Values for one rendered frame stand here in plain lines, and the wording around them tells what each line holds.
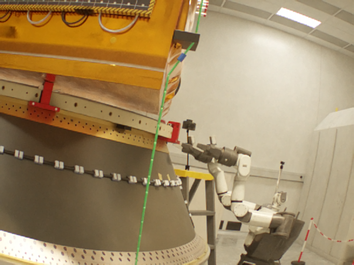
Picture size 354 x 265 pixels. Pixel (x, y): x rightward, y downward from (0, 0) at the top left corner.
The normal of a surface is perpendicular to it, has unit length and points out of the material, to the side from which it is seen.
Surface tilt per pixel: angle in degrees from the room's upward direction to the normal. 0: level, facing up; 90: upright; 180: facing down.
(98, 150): 62
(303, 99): 90
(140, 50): 94
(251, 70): 90
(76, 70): 90
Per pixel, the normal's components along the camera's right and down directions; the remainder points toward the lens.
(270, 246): 0.00, 0.11
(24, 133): 0.48, -0.44
